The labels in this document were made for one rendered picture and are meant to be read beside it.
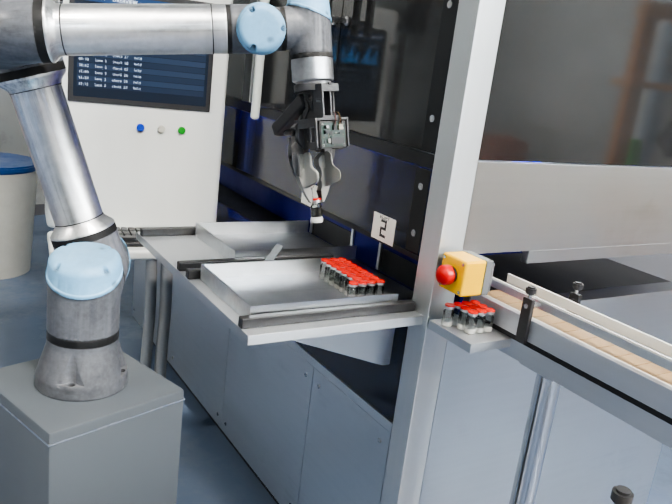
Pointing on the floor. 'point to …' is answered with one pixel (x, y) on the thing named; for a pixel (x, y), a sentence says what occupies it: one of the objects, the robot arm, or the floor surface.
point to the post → (442, 240)
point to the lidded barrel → (16, 213)
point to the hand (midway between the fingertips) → (314, 195)
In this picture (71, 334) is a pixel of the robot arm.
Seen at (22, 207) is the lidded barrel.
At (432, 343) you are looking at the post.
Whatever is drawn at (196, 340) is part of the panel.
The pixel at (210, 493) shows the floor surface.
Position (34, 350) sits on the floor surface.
